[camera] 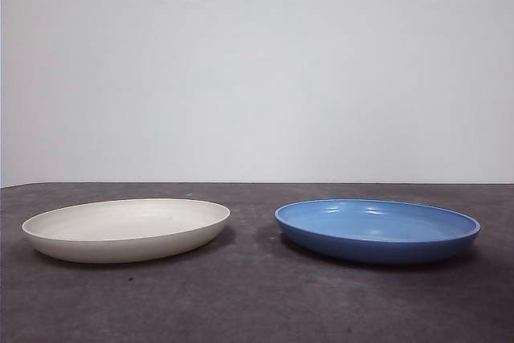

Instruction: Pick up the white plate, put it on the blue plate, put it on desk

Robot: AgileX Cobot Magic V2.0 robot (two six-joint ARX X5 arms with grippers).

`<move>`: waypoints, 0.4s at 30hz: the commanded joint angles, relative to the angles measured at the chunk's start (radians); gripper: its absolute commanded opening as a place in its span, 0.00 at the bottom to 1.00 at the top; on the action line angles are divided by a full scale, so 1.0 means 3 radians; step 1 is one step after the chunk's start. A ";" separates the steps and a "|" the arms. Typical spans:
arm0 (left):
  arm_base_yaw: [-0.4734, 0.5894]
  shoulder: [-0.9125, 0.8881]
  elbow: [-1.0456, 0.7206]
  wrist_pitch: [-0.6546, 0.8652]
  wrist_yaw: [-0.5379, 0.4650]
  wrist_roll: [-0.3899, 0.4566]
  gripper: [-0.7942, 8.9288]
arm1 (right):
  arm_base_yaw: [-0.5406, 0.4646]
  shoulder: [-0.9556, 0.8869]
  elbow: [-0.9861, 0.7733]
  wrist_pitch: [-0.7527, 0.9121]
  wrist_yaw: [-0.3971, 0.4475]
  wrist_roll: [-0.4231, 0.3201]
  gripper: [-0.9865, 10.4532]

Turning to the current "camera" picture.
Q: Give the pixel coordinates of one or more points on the blue round plate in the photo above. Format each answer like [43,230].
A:
[373,226]

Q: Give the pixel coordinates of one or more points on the white round plate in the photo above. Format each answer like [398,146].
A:
[120,220]

